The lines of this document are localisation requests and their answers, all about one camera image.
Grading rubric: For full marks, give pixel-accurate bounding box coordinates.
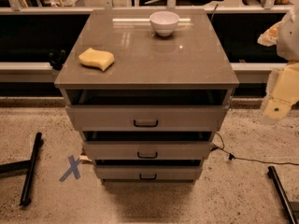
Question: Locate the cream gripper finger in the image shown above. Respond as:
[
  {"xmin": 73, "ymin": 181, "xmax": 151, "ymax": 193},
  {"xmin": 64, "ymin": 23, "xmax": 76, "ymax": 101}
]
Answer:
[{"xmin": 261, "ymin": 96, "xmax": 292, "ymax": 122}]

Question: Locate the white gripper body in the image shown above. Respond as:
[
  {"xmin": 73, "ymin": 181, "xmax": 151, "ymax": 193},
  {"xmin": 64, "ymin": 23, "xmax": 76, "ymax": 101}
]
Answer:
[{"xmin": 270, "ymin": 63, "xmax": 299, "ymax": 105}]

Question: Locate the grey bottom drawer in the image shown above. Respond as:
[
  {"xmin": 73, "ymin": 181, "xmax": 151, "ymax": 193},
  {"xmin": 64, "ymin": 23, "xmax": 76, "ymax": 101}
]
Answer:
[{"xmin": 94, "ymin": 166, "xmax": 202, "ymax": 181}]

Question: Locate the grey drawer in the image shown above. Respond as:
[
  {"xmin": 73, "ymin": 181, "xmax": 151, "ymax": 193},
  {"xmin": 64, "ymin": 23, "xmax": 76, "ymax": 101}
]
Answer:
[
  {"xmin": 66, "ymin": 105, "xmax": 227, "ymax": 132},
  {"xmin": 82, "ymin": 141, "xmax": 211, "ymax": 161},
  {"xmin": 94, "ymin": 166, "xmax": 202, "ymax": 181}
]

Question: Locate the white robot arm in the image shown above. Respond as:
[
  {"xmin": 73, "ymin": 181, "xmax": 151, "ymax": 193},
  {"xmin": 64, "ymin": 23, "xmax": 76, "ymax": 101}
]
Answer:
[{"xmin": 258, "ymin": 8, "xmax": 299, "ymax": 123}]

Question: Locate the grey drawer cabinet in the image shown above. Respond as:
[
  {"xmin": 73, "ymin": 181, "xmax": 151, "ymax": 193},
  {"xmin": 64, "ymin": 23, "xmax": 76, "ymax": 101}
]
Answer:
[{"xmin": 53, "ymin": 8, "xmax": 240, "ymax": 185}]

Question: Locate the grey middle drawer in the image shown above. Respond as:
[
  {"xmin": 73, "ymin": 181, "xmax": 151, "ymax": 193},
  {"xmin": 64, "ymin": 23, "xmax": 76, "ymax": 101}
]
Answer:
[{"xmin": 82, "ymin": 141, "xmax": 211, "ymax": 161}]

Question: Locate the grey top drawer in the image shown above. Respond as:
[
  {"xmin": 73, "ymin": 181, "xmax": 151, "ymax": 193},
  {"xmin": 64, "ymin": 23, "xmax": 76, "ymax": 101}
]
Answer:
[{"xmin": 66, "ymin": 105, "xmax": 227, "ymax": 132}]

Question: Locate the black stand leg right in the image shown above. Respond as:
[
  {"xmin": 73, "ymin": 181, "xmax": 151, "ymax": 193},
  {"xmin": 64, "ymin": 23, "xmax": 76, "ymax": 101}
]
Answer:
[{"xmin": 268, "ymin": 166, "xmax": 299, "ymax": 224}]

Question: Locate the black stand leg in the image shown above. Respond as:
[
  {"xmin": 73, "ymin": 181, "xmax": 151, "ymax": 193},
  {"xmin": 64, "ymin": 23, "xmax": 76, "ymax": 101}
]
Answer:
[
  {"xmin": 268, "ymin": 166, "xmax": 299, "ymax": 224},
  {"xmin": 0, "ymin": 133, "xmax": 43, "ymax": 207}
]

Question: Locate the white bowl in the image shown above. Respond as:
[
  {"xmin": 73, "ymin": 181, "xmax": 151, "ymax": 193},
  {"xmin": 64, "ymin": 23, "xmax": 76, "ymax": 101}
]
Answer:
[{"xmin": 149, "ymin": 11, "xmax": 179, "ymax": 36}]

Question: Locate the yellow sponge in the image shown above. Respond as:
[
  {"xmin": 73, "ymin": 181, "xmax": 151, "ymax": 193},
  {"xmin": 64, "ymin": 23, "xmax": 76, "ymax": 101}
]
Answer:
[{"xmin": 78, "ymin": 48, "xmax": 115, "ymax": 71}]

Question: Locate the blue tape cross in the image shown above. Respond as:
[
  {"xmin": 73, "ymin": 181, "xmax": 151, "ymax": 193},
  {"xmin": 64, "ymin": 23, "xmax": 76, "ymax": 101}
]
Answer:
[{"xmin": 59, "ymin": 156, "xmax": 80, "ymax": 182}]

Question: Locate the black stand leg left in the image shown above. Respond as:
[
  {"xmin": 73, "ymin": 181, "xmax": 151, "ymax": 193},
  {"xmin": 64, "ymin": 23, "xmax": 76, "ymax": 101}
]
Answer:
[{"xmin": 0, "ymin": 133, "xmax": 43, "ymax": 207}]

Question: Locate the black floor cable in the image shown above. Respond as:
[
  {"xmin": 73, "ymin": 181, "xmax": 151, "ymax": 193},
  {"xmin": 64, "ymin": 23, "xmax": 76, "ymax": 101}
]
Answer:
[{"xmin": 210, "ymin": 132, "xmax": 299, "ymax": 166}]

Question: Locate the black clamp on rail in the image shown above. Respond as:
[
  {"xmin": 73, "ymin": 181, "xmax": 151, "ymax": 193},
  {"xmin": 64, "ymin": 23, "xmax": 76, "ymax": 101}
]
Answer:
[{"xmin": 49, "ymin": 50, "xmax": 66, "ymax": 70}]

